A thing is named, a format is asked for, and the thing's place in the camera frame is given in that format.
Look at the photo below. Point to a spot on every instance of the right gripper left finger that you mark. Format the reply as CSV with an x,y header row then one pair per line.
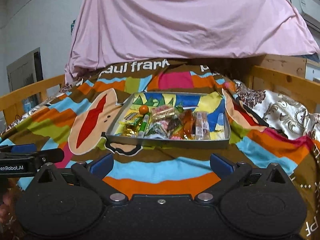
x,y
91,177

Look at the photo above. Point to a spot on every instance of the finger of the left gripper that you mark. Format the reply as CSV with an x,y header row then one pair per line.
x,y
54,155
25,148

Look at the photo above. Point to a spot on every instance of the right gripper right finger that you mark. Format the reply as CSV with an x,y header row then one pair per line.
x,y
231,176

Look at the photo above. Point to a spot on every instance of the brown biscuit packet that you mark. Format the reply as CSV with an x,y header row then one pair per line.
x,y
202,129

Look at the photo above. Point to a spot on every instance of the clear packet of orange snacks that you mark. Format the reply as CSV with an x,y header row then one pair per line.
x,y
188,121

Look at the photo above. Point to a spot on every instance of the gold foil snack packet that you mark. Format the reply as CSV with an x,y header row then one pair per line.
x,y
128,130

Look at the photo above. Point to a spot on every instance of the yellow green snack packet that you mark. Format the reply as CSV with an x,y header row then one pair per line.
x,y
132,119

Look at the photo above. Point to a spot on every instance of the dark plum snack packet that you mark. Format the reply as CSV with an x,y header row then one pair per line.
x,y
173,124

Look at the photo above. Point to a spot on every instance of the white green seaweed snack packet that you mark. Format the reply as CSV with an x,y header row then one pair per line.
x,y
158,130

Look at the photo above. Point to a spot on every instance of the green white tube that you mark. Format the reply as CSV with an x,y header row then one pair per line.
x,y
144,126

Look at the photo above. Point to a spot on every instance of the small orange tangerine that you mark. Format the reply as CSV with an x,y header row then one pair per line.
x,y
143,109

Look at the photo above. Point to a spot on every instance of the pink cake packet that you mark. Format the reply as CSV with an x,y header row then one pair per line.
x,y
162,112

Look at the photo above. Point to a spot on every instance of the person's left hand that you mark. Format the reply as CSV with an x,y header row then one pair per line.
x,y
9,194

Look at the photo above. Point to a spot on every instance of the metal tray with dinosaur towel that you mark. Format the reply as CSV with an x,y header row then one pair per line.
x,y
213,104

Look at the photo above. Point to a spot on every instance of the floral satin quilt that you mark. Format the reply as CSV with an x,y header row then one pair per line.
x,y
280,112

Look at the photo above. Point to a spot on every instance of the pink bed sheet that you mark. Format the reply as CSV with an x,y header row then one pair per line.
x,y
112,31

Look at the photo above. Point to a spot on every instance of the white air conditioner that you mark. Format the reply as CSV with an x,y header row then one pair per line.
x,y
310,11

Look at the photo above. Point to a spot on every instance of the wooden bed frame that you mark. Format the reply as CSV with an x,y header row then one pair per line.
x,y
295,77

